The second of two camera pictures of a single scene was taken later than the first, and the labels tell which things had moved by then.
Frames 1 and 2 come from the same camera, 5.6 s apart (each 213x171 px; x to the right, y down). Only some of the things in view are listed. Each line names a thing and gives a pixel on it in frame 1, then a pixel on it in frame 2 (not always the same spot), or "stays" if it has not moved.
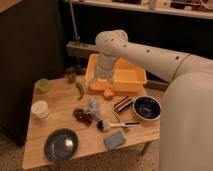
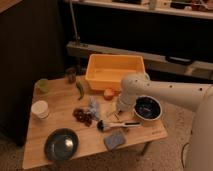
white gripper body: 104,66 -> 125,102
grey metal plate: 61,144 stays
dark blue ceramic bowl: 146,107 stays
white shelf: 190,8 stays
